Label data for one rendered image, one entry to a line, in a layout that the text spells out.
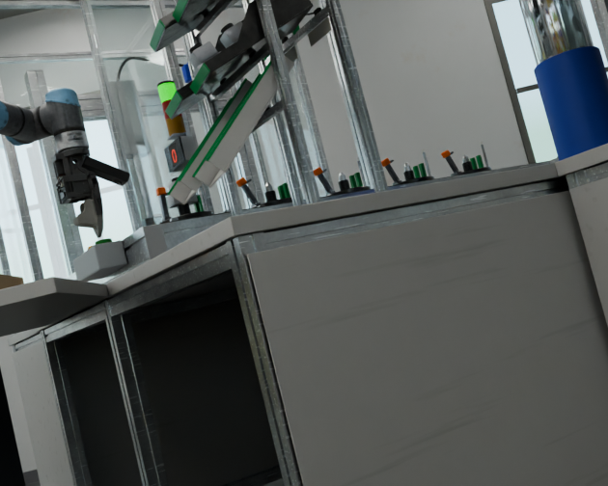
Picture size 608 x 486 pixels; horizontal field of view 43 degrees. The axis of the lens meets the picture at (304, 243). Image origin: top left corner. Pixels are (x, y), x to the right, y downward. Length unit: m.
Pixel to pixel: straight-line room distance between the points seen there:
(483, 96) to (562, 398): 4.30
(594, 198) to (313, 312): 0.64
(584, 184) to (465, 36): 4.25
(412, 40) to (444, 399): 4.54
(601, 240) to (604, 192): 0.09
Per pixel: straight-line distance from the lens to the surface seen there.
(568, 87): 1.91
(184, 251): 1.32
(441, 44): 5.72
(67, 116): 1.91
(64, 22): 5.88
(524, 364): 1.45
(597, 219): 1.57
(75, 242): 2.95
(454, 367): 1.34
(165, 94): 2.23
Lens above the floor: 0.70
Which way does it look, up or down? 5 degrees up
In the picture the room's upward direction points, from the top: 14 degrees counter-clockwise
